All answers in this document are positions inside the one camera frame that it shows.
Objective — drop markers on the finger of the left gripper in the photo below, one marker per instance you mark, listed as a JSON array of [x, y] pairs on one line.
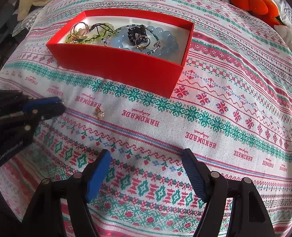
[[44, 111], [42, 102]]

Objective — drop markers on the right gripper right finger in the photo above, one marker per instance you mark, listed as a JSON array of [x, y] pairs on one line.
[[249, 216]]

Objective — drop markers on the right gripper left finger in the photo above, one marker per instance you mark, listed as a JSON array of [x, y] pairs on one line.
[[43, 216]]

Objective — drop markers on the small gold pearl earring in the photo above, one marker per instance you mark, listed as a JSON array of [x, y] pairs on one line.
[[100, 113]]

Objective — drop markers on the gold hoop earrings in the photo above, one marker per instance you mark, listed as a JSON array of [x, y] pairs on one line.
[[79, 31]]

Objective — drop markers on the black hair claw clip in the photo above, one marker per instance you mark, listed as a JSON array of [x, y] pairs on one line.
[[137, 35]]

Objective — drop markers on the red jewelry box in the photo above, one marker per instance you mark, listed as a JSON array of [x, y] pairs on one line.
[[131, 68]]

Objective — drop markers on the patterned handmade bedspread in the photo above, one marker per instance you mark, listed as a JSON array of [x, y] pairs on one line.
[[232, 106]]

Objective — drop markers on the orange pumpkin plush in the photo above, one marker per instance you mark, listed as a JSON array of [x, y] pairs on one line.
[[265, 10]]

